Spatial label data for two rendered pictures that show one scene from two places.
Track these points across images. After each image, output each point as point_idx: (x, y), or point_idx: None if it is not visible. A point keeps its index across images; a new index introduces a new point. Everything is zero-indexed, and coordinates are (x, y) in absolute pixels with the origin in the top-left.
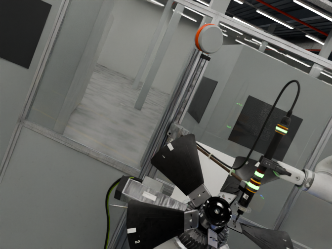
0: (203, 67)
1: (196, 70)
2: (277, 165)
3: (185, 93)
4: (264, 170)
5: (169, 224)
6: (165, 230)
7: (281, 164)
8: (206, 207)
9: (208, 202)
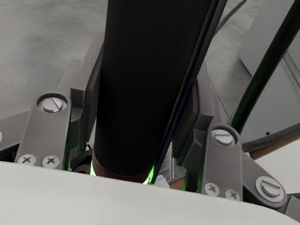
0: None
1: None
2: (24, 134)
3: None
4: (95, 147)
5: (77, 149)
6: None
7: (56, 175)
8: (84, 162)
9: (89, 155)
